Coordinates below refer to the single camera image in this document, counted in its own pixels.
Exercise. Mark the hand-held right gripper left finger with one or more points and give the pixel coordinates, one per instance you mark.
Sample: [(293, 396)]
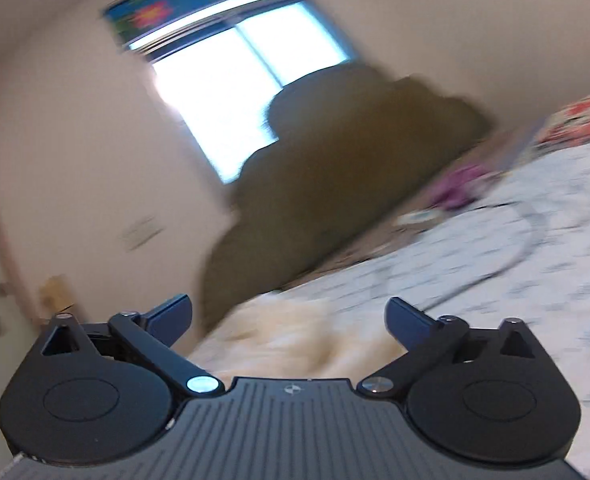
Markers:
[(172, 321)]

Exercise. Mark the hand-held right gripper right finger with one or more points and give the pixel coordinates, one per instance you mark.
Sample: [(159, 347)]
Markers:
[(405, 321)]

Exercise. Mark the cream knit sweater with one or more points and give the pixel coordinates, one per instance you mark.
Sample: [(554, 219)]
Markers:
[(295, 340)]

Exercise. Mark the white printed bed sheet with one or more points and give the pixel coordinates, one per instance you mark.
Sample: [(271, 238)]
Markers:
[(525, 270)]

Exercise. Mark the purple cloth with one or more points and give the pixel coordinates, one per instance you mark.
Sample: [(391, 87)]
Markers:
[(457, 185)]

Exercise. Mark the brown cloud-shaped headboard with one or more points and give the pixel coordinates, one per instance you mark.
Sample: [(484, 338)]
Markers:
[(355, 170)]

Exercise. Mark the window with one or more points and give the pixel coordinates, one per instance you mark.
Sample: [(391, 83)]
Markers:
[(225, 90)]

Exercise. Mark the red floral pillow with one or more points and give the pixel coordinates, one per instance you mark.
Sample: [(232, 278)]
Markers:
[(580, 120)]

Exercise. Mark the wall switch plate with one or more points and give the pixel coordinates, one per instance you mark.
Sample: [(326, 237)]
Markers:
[(140, 232)]

